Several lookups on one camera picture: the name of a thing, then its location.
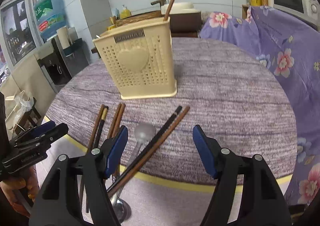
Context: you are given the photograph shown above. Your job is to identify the translucent grey plastic spoon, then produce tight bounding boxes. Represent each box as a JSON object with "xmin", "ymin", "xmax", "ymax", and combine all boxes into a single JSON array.
[{"xmin": 127, "ymin": 123, "xmax": 156, "ymax": 167}]

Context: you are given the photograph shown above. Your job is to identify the woven basket sink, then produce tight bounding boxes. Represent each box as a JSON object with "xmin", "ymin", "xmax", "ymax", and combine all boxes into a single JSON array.
[{"xmin": 116, "ymin": 11, "xmax": 162, "ymax": 27}]

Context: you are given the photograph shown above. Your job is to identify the blue water bottle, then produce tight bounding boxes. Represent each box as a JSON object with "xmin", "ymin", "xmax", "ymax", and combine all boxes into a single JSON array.
[{"xmin": 34, "ymin": 0, "xmax": 67, "ymax": 40}]

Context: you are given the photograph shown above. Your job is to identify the white plastic bag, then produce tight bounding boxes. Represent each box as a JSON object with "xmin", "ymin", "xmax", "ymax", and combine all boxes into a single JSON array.
[{"xmin": 5, "ymin": 90, "xmax": 34, "ymax": 124}]

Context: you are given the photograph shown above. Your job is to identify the purple striped tablecloth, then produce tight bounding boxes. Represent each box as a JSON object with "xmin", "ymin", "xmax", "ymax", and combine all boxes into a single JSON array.
[{"xmin": 32, "ymin": 37, "xmax": 298, "ymax": 226}]

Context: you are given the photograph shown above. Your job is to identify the cream rice cooker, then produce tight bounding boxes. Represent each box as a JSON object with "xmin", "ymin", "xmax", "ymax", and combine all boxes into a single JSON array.
[{"xmin": 169, "ymin": 2, "xmax": 201, "ymax": 14}]

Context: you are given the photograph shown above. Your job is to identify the purple floral cloth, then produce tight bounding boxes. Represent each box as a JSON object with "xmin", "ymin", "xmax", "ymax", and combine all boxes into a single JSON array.
[{"xmin": 200, "ymin": 6, "xmax": 319, "ymax": 204}]

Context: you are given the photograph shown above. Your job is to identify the paper cup stack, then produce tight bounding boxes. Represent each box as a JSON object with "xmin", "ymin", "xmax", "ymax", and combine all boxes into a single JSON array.
[{"xmin": 57, "ymin": 26, "xmax": 72, "ymax": 50}]

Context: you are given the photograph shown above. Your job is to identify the window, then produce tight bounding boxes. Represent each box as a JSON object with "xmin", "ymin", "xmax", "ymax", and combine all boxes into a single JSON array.
[{"xmin": 1, "ymin": 0, "xmax": 43, "ymax": 70}]

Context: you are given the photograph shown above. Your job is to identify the yellow soap bottle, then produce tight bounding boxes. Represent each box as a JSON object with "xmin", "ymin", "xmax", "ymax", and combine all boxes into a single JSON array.
[{"xmin": 120, "ymin": 5, "xmax": 132, "ymax": 19}]

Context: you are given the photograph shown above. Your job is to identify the cream perforated utensil holder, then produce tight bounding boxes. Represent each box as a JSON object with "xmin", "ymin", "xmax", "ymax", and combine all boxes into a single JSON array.
[{"xmin": 93, "ymin": 17, "xmax": 177, "ymax": 100}]

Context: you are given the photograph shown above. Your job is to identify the metal spoon wooden handle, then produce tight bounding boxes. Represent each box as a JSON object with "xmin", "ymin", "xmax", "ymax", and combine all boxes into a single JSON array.
[{"xmin": 111, "ymin": 186, "xmax": 132, "ymax": 223}]

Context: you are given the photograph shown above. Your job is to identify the water dispenser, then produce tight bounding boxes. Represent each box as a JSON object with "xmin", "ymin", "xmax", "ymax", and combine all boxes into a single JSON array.
[{"xmin": 37, "ymin": 36, "xmax": 88, "ymax": 93}]

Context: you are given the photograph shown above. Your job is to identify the white microwave oven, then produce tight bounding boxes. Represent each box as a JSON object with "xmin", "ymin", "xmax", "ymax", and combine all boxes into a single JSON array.
[{"xmin": 273, "ymin": 0, "xmax": 319, "ymax": 25}]

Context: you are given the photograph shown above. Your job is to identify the brown chopstick pair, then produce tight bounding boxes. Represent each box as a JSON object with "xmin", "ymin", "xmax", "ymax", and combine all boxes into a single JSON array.
[
  {"xmin": 112, "ymin": 103, "xmax": 126, "ymax": 137},
  {"xmin": 107, "ymin": 103, "xmax": 122, "ymax": 139}
]

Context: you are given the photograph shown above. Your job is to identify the brown wooden chopstick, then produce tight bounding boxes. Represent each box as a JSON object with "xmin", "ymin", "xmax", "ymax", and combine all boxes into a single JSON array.
[{"xmin": 107, "ymin": 106, "xmax": 190, "ymax": 197}]

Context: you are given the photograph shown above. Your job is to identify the left hand orange nails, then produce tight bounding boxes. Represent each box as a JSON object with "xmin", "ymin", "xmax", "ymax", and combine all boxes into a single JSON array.
[{"xmin": 1, "ymin": 166, "xmax": 40, "ymax": 217}]

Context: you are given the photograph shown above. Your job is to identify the brass faucet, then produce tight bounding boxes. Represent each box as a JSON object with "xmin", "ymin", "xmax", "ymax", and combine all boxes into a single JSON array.
[{"xmin": 150, "ymin": 0, "xmax": 166, "ymax": 7}]

